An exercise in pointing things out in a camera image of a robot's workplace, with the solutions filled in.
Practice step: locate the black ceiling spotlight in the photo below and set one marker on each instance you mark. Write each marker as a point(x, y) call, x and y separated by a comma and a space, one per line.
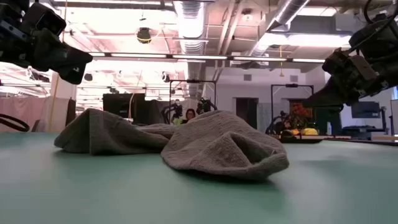
point(165, 77)
point(88, 77)

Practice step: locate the black ceiling track light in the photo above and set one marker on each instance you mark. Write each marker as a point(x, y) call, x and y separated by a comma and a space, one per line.
point(40, 77)

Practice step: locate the ribbed silver ceiling duct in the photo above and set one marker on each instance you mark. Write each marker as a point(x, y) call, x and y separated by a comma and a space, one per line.
point(190, 18)

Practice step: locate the lime green cloth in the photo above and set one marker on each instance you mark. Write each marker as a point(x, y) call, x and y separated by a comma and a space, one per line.
point(178, 121)

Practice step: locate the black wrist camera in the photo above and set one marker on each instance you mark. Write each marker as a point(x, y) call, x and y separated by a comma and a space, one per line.
point(373, 37)
point(46, 21)

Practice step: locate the yellow cloth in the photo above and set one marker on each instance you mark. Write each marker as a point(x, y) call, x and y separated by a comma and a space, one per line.
point(309, 132)

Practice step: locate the dark doorway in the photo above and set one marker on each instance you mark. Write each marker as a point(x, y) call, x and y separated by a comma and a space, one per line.
point(247, 112)

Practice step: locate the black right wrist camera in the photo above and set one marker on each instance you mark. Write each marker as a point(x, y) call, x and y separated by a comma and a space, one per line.
point(373, 37)

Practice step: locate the orange web poster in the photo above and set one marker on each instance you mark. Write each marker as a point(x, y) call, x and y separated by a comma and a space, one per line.
point(301, 112)

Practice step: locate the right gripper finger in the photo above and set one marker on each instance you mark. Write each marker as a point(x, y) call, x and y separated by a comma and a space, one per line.
point(326, 96)

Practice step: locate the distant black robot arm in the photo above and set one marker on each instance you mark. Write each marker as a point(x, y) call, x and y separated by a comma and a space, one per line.
point(177, 109)
point(203, 105)

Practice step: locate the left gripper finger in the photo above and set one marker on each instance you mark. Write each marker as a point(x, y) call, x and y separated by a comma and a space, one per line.
point(65, 62)

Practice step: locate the black station frame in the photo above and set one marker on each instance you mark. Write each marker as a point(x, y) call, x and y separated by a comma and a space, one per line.
point(292, 85)
point(192, 81)

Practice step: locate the black partition panel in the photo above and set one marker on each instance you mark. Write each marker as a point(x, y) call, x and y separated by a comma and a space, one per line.
point(328, 121)

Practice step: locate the large black screen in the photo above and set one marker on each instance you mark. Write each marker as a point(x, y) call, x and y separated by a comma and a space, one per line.
point(118, 105)

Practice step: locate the grey woven towel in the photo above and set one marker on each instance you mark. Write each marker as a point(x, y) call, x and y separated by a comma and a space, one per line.
point(217, 143)

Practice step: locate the person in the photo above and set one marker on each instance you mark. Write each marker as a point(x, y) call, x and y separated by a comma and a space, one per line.
point(190, 114)

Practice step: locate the grey wall vent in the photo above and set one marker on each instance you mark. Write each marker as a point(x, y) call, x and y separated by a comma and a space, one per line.
point(247, 77)
point(293, 78)

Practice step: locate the black dome ceiling camera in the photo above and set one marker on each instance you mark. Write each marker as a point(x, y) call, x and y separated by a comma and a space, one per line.
point(144, 35)

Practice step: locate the yellow hanging pendant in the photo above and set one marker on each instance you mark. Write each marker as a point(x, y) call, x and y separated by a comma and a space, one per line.
point(281, 74)

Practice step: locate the long ceiling light bar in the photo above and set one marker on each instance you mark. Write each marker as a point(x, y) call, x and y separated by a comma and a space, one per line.
point(199, 57)

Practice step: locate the pink curtain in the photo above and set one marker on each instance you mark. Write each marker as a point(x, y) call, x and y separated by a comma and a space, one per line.
point(37, 109)

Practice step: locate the black wall monitor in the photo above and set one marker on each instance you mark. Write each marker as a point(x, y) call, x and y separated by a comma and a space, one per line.
point(365, 109)

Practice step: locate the wood-edged black table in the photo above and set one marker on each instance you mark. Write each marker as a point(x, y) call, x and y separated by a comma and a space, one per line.
point(342, 137)

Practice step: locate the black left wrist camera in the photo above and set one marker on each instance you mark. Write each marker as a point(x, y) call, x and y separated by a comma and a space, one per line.
point(46, 21)

